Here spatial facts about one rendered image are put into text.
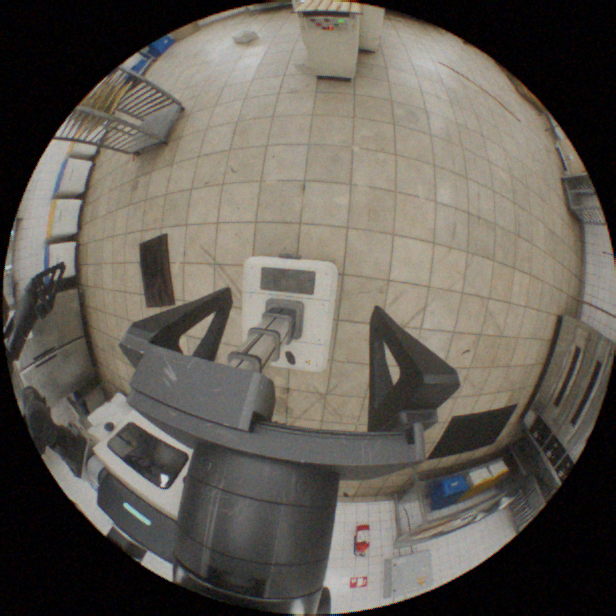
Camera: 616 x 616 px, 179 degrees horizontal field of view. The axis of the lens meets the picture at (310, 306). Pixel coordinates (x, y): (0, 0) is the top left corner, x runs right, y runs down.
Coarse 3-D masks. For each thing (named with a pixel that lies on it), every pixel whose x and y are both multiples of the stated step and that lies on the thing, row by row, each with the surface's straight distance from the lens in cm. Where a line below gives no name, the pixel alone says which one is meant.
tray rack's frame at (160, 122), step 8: (176, 104) 251; (128, 112) 279; (160, 112) 266; (168, 112) 251; (176, 112) 240; (80, 120) 254; (144, 120) 288; (152, 120) 268; (160, 120) 253; (168, 120) 239; (152, 128) 255; (160, 128) 241; (168, 128) 231; (56, 136) 242; (136, 136) 278; (144, 136) 260; (160, 136) 231; (88, 144) 251; (96, 144) 253; (144, 144) 249; (152, 144) 237; (160, 144) 233; (120, 152) 268; (128, 152) 272
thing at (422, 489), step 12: (504, 456) 368; (516, 456) 378; (480, 468) 336; (420, 480) 273; (432, 480) 281; (444, 480) 299; (408, 492) 290; (420, 492) 260; (432, 492) 322; (504, 492) 317; (396, 504) 316; (420, 504) 254; (480, 504) 285; (492, 504) 350; (396, 516) 311; (444, 516) 259; (456, 516) 268; (420, 528) 249; (456, 528) 345; (396, 540) 300; (408, 540) 309; (420, 540) 315
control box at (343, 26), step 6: (306, 18) 165; (312, 18) 164; (318, 18) 164; (324, 18) 163; (330, 18) 162; (336, 18) 162; (342, 18) 162; (312, 24) 167; (324, 24) 166; (330, 24) 165; (342, 24) 164; (342, 30) 167
